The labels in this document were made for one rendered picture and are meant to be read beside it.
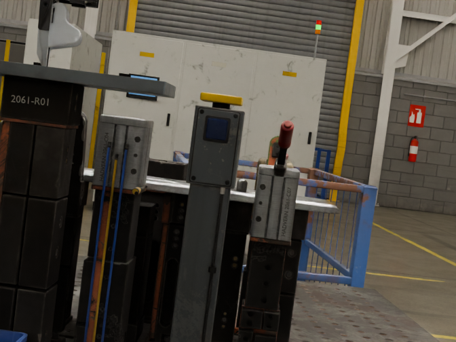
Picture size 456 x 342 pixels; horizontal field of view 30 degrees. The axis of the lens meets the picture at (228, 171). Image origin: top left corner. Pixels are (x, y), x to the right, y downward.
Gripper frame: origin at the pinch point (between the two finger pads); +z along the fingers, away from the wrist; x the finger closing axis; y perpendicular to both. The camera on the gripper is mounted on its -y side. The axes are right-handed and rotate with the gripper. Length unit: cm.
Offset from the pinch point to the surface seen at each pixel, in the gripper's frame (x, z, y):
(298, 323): 57, 48, 57
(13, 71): -5.5, 2.7, -2.8
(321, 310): 74, 48, 66
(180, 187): 21.5, 18.1, 24.2
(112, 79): -7.7, 2.1, 10.8
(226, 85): 817, -39, 121
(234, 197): 20.0, 18.6, 33.6
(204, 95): -5.9, 2.4, 23.8
